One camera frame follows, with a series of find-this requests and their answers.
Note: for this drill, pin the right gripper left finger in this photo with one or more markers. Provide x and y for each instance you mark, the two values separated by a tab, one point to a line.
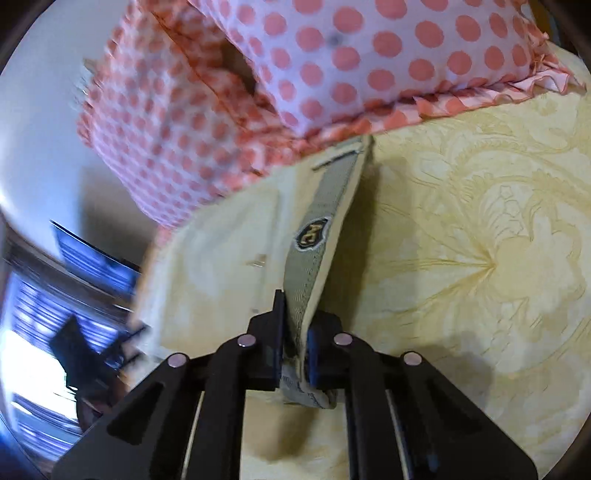
184	420

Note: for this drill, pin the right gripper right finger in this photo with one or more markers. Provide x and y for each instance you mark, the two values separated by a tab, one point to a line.
405	419

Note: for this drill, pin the beige khaki pants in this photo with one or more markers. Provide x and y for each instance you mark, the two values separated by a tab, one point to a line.
201	283

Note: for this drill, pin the person's left hand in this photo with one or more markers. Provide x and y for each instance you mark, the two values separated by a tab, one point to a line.
89	411

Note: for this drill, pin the window with curtains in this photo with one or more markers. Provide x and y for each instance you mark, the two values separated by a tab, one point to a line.
38	295

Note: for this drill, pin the yellow patterned bedspread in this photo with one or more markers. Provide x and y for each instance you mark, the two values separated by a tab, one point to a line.
468	241

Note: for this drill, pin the pink polka dot pillow left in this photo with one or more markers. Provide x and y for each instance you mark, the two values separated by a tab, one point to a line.
176	128

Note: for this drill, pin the pink polka dot pillow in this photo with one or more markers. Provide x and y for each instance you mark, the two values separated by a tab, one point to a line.
176	128
325	61

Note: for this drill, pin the pink polka dot pillow right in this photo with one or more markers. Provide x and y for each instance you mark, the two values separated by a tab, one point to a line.
325	61

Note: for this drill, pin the wall mounted television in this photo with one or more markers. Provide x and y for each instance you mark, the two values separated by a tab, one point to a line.
114	276

